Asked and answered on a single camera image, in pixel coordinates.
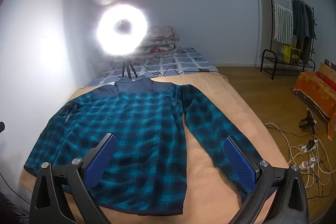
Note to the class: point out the folded floral quilt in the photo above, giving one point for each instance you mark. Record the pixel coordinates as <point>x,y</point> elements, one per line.
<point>160,40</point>

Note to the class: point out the white plug adapter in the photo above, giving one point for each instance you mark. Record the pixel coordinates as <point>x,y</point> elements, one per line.
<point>308,163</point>

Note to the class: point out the light wooden board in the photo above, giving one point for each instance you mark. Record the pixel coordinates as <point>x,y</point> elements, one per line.
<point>326,69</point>

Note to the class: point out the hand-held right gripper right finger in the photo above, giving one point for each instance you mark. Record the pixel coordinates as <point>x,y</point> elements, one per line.
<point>239,161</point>

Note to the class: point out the striped towel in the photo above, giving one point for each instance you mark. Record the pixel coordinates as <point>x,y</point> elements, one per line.
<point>283,16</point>

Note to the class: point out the yellow crate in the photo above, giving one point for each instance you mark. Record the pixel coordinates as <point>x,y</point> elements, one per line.
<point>291,54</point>

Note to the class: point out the white power strip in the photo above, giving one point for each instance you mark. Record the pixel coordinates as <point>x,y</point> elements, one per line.
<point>305,148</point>

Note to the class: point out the dark hanging garment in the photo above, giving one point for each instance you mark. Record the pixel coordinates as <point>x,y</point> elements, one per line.
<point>309,29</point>

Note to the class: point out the blue plaid fleece jacket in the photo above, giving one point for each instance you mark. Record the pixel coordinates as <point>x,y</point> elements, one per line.
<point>147,134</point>

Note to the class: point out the grey hanging coat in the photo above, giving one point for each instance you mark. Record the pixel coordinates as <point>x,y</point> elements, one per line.
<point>299,22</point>

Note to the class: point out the small black tripod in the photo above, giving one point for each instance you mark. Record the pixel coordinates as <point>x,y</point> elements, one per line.
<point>307,120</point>

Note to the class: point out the tan blanket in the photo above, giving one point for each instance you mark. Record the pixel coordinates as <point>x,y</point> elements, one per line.
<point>207,182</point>

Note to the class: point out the blue checked bedsheet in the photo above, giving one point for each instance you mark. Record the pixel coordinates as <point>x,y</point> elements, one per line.
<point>183,58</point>

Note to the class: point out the black clothes rack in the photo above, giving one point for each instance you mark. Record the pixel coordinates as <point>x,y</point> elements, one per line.
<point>268,11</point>

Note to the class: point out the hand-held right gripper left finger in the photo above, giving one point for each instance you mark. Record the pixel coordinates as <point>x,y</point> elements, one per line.
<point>103,155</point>

